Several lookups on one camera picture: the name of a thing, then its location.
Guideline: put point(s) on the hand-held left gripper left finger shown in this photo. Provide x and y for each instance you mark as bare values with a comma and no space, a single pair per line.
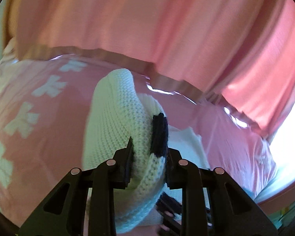
124,167

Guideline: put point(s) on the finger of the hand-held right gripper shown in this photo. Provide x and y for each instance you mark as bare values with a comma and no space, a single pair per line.
169,207

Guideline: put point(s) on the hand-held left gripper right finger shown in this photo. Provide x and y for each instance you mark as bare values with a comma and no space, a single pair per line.
173,172

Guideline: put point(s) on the white red navy knit sweater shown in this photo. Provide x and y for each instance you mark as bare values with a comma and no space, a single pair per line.
113,118

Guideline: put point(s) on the pink blanket with white pattern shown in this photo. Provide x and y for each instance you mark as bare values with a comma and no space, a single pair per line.
51,132

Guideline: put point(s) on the white bed sheet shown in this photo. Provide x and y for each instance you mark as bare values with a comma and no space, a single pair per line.
272,189

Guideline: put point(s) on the orange pink curtain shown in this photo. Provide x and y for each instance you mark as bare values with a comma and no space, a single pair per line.
150,17

